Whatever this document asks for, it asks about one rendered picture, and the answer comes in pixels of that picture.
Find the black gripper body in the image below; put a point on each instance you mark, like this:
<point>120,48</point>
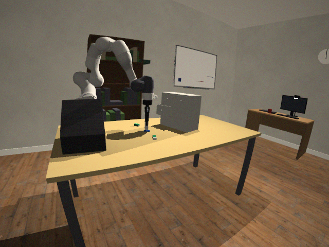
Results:
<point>147,103</point>

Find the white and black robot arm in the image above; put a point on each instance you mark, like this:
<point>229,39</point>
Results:
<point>88,81</point>

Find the grey chest of drawers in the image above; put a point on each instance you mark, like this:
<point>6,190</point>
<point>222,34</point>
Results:
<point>193,112</point>

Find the grey drawer front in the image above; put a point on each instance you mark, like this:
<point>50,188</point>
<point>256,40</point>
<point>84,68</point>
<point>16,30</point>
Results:
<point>182,101</point>
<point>181,112</point>
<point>168,121</point>
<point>165,110</point>
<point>180,124</point>
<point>168,98</point>

